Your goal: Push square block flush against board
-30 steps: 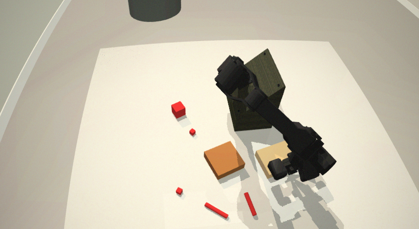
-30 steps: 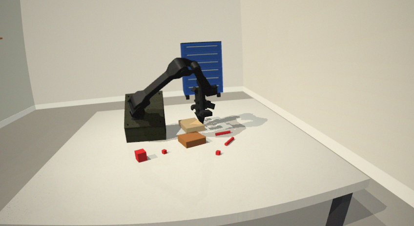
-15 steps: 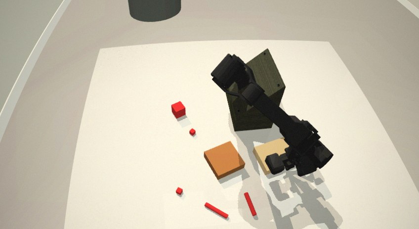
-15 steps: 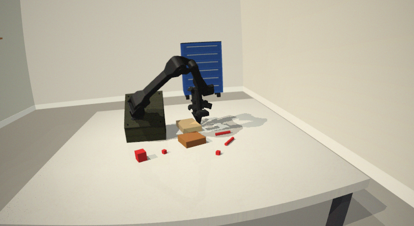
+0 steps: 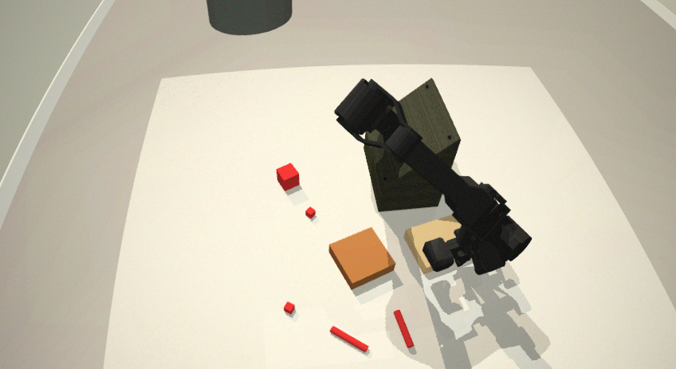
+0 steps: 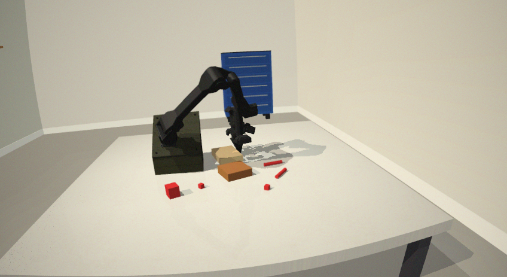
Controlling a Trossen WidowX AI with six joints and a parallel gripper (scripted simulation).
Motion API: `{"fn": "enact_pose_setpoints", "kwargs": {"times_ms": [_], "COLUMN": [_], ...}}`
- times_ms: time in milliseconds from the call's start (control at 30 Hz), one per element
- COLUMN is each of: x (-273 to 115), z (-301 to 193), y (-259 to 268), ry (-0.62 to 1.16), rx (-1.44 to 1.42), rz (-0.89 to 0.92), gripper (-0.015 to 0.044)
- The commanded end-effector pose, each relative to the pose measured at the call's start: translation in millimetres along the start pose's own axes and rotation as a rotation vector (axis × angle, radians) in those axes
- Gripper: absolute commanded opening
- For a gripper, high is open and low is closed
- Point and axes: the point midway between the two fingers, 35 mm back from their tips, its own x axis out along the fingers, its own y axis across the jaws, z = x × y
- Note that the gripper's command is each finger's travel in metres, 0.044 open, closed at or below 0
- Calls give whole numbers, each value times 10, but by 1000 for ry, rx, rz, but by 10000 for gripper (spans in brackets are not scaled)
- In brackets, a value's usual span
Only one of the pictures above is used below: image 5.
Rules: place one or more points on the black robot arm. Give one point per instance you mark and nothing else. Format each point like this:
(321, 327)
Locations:
(368, 107)

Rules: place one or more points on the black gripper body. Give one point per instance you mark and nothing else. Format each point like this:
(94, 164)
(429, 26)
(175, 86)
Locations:
(439, 253)

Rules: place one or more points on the orange square block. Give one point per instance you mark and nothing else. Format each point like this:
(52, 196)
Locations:
(361, 257)

